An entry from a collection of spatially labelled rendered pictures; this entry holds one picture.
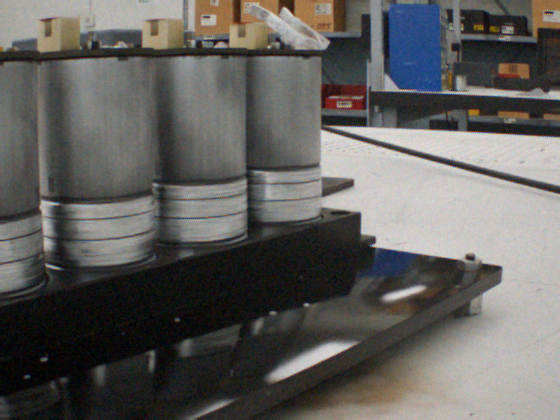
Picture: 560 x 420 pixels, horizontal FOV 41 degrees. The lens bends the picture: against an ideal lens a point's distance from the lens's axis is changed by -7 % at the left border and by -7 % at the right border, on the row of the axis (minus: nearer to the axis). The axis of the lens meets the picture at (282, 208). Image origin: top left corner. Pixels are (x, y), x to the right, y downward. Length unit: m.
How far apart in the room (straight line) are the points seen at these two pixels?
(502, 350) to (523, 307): 0.03
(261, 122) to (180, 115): 0.03
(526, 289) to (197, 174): 0.10
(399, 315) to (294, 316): 0.02
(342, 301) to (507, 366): 0.04
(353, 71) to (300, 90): 4.71
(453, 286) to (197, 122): 0.07
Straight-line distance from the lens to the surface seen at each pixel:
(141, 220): 0.15
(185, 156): 0.17
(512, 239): 0.28
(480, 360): 0.16
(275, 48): 0.19
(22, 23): 6.22
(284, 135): 0.19
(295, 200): 0.19
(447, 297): 0.17
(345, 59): 4.91
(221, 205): 0.17
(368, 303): 0.16
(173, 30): 0.17
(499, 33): 4.32
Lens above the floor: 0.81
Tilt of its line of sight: 10 degrees down
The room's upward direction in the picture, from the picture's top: straight up
